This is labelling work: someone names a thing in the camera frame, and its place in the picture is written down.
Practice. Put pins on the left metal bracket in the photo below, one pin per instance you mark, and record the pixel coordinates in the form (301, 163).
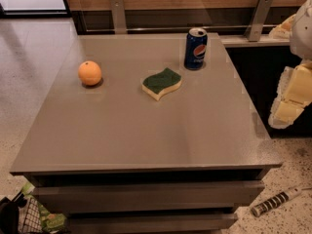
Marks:
(118, 16)

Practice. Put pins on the blue pepsi can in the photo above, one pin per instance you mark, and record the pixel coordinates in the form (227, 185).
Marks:
(196, 44)

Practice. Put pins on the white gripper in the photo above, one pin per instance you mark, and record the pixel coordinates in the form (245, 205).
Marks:
(302, 33)

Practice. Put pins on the black wire basket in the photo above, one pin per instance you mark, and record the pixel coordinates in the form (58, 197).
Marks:
(15, 218)

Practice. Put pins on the orange fruit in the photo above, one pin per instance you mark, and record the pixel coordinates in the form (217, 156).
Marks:
(89, 73)

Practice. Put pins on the right metal bracket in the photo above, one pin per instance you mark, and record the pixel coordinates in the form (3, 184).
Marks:
(261, 10)

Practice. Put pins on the white power strip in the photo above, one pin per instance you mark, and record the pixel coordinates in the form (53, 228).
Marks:
(277, 201)

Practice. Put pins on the upper grey drawer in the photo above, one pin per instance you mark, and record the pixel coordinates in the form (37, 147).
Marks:
(148, 197)

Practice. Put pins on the lower grey drawer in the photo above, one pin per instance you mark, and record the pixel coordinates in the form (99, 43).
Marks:
(152, 224)

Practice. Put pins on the grey drawer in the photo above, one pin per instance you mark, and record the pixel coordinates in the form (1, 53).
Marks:
(152, 224)
(148, 197)

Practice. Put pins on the metal bracket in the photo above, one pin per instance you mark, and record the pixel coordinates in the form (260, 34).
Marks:
(118, 16)
(261, 10)

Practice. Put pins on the grey drawer cabinet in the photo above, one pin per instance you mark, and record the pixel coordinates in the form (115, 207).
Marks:
(114, 133)

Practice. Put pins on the green yellow sponge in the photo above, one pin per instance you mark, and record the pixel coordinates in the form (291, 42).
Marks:
(162, 83)

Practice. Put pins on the green snack bag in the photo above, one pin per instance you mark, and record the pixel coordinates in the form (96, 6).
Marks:
(50, 223)

